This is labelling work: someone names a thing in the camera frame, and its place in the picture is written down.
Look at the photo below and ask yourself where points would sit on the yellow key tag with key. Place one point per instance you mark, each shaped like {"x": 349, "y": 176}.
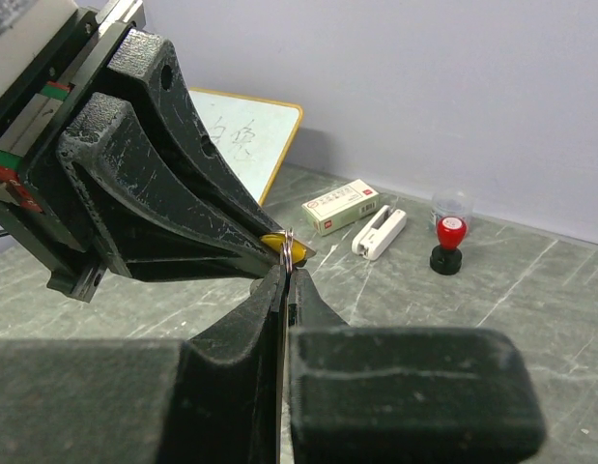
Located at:
{"x": 301, "y": 251}

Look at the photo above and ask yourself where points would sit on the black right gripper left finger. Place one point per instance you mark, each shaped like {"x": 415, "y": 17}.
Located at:
{"x": 214, "y": 398}

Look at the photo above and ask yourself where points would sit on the metal key organizer red handle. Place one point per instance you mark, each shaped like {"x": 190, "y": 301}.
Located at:
{"x": 286, "y": 251}

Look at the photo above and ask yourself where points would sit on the green white staples box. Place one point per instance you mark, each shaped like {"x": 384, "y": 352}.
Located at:
{"x": 341, "y": 207}

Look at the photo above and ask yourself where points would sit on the red black stamp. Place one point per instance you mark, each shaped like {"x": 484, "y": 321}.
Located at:
{"x": 446, "y": 258}

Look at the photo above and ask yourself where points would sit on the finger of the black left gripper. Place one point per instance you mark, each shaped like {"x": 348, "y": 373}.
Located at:
{"x": 145, "y": 71}
{"x": 148, "y": 226}

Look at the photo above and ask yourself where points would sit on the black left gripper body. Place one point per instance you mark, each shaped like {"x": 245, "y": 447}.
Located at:
{"x": 38, "y": 206}

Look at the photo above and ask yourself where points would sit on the clear plastic cup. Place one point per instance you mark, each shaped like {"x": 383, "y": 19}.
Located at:
{"x": 451, "y": 202}

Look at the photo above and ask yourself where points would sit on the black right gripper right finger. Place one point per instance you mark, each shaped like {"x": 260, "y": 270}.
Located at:
{"x": 405, "y": 394}

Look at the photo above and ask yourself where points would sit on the white board yellow frame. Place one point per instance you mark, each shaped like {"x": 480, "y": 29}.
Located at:
{"x": 253, "y": 134}

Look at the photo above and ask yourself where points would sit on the white stapler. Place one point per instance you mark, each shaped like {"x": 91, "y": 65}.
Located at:
{"x": 379, "y": 232}

